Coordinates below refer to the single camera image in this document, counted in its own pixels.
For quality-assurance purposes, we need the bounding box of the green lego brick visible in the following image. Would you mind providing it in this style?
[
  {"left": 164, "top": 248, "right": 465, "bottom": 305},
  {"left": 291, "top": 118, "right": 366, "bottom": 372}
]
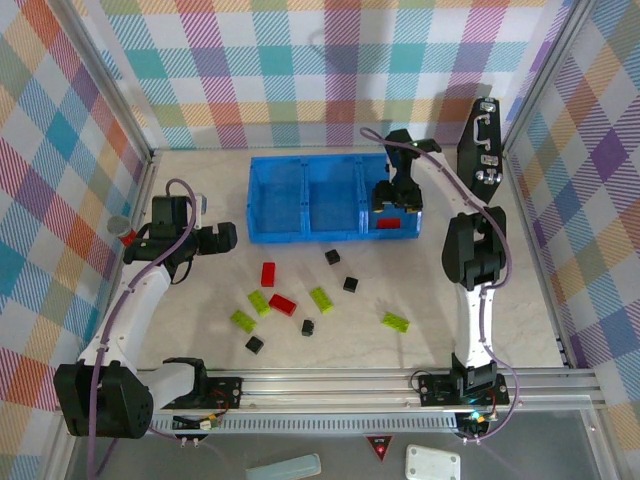
[
  {"left": 308, "top": 286, "right": 335, "bottom": 315},
  {"left": 381, "top": 311, "right": 411, "bottom": 334},
  {"left": 247, "top": 289, "right": 273, "bottom": 319},
  {"left": 229, "top": 309, "right": 259, "bottom": 334}
]

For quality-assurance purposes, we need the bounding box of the red tube with grey cap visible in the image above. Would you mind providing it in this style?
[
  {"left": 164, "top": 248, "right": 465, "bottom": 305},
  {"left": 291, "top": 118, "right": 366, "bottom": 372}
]
[{"left": 108, "top": 215, "right": 139, "bottom": 246}]

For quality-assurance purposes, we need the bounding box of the black briefcase with metal latches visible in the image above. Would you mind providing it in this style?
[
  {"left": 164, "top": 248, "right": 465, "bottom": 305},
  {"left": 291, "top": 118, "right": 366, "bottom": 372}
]
[{"left": 456, "top": 96, "right": 505, "bottom": 205}]

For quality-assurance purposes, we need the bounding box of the blue three-compartment bin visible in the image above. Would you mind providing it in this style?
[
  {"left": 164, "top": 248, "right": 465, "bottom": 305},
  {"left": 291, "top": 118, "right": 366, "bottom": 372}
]
[{"left": 247, "top": 152, "right": 424, "bottom": 245}]

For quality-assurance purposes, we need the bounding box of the red triangle warning label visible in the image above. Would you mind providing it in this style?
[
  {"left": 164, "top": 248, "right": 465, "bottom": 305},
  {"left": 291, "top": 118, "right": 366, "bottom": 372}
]
[{"left": 364, "top": 434, "right": 395, "bottom": 461}]

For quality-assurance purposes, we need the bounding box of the white square plate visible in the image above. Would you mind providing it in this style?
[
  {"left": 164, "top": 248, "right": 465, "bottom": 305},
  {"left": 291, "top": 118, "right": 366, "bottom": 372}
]
[{"left": 403, "top": 443, "right": 462, "bottom": 480}]

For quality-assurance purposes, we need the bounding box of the pale blue flat bar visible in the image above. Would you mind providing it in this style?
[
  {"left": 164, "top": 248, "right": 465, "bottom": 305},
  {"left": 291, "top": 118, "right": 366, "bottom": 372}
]
[{"left": 245, "top": 452, "right": 322, "bottom": 480}]

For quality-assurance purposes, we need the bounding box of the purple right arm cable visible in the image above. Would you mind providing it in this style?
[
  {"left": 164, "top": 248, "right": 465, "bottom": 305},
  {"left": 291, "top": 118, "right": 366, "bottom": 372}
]
[{"left": 358, "top": 127, "right": 521, "bottom": 446}]

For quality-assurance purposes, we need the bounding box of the aluminium frame post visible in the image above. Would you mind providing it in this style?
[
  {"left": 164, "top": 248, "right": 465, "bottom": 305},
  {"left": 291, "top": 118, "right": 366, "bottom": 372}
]
[
  {"left": 501, "top": 0, "right": 599, "bottom": 151},
  {"left": 47, "top": 0, "right": 157, "bottom": 161}
]

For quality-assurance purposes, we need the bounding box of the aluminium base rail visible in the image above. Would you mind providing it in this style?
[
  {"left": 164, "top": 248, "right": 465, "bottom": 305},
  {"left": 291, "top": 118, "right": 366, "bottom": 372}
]
[{"left": 134, "top": 367, "right": 604, "bottom": 416}]

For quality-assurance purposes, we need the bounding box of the yellow wire connector bundle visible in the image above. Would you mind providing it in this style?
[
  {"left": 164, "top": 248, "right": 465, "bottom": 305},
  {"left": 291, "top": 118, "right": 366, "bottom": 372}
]
[{"left": 172, "top": 410, "right": 225, "bottom": 432}]

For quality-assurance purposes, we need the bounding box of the perforated metal cable tray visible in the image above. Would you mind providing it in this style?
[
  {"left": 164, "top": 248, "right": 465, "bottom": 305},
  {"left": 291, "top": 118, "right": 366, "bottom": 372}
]
[{"left": 147, "top": 413, "right": 464, "bottom": 435}]

